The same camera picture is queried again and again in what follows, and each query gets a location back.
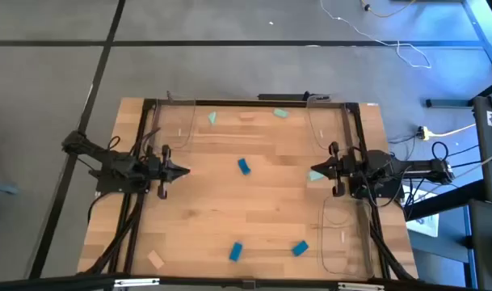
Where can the blue rectangular block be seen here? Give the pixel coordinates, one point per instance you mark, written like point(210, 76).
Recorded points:
point(235, 251)
point(300, 248)

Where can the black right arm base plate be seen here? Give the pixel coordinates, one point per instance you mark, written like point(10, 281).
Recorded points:
point(391, 192)

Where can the clear plastic bin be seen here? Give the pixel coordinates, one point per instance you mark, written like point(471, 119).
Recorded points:
point(169, 121)
point(330, 121)
point(342, 250)

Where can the large light green block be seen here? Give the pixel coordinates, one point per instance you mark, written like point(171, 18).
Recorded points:
point(315, 176)

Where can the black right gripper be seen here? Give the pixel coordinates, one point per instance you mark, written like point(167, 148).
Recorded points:
point(340, 169)

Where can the black metal beam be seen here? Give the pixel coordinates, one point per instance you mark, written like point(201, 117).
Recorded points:
point(443, 200)

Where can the silver metal bracket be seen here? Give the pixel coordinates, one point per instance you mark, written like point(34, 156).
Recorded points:
point(136, 282)
point(360, 287)

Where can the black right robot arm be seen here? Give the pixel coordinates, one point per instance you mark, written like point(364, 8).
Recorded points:
point(415, 167)

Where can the black aluminium table frame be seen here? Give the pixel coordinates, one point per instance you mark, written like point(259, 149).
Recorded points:
point(229, 104)

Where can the black cabinet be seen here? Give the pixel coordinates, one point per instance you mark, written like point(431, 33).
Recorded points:
point(488, 242)

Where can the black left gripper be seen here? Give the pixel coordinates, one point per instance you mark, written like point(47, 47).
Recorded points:
point(165, 169)

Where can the light green rectangular block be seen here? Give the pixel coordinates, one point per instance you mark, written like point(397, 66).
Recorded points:
point(280, 113)

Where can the blue floor tape strip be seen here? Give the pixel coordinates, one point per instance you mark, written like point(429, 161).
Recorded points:
point(1, 188)

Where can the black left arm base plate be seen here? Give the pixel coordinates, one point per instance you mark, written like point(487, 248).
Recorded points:
point(108, 186)

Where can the blue metal stand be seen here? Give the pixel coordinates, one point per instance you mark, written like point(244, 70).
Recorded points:
point(482, 36)

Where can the black stand foot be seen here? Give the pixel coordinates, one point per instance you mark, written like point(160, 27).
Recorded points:
point(447, 103)

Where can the plain wooden block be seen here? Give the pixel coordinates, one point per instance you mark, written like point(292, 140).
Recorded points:
point(247, 116)
point(155, 259)

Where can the blue arch block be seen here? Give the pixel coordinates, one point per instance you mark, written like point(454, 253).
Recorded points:
point(244, 166)

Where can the light green triangle block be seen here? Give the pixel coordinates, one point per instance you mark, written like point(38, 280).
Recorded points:
point(213, 118)

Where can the black cart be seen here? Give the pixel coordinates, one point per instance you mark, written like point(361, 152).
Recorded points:
point(488, 161)

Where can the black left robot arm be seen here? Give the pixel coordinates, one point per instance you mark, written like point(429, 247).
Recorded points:
point(88, 147)

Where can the white paper sheet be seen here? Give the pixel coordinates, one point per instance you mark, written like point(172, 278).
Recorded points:
point(425, 224)

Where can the black frame beam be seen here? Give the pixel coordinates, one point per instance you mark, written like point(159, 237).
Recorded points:
point(47, 283)

